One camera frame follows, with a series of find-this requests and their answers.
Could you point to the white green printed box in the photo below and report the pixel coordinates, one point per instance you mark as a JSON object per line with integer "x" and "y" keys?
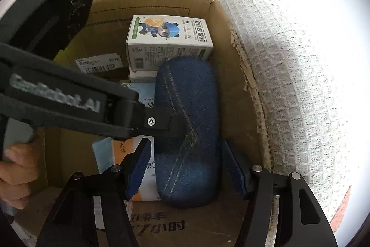
{"x": 167, "y": 42}
{"x": 141, "y": 76}

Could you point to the person's left hand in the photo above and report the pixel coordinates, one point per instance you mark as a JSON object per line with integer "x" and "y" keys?
{"x": 17, "y": 177}

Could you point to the orange snack packet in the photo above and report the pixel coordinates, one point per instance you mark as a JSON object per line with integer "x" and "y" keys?
{"x": 121, "y": 148}

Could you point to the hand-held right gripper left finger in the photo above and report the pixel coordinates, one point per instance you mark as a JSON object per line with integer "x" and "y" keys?
{"x": 138, "y": 172}

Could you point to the light blue printed box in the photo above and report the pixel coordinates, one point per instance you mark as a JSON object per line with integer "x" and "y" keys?
{"x": 144, "y": 94}

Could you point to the pale blue tissue pack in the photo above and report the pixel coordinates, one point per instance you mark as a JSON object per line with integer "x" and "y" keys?
{"x": 102, "y": 154}

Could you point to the blue denim glasses case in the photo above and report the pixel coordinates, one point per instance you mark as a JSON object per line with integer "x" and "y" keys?
{"x": 188, "y": 91}

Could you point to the brown cardboard box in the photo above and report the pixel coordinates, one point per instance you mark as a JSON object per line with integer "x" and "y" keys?
{"x": 231, "y": 76}

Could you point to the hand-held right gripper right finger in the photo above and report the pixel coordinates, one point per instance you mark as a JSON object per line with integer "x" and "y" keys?
{"x": 232, "y": 166}

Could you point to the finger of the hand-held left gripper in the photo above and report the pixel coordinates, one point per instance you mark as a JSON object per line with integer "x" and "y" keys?
{"x": 162, "y": 122}

